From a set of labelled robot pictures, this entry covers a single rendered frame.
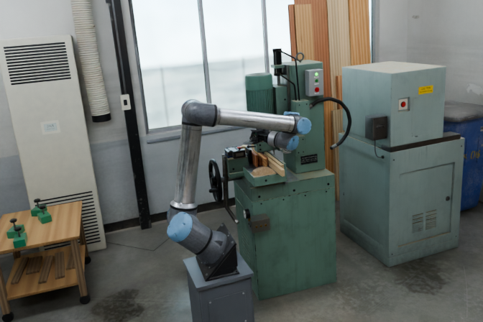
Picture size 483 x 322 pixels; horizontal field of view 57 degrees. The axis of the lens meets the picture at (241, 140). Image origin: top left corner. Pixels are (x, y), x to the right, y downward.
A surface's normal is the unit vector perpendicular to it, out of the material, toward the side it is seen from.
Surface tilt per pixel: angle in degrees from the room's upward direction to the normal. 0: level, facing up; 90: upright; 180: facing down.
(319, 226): 90
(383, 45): 90
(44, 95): 90
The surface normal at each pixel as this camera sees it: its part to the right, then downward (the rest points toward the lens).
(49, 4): 0.34, 0.22
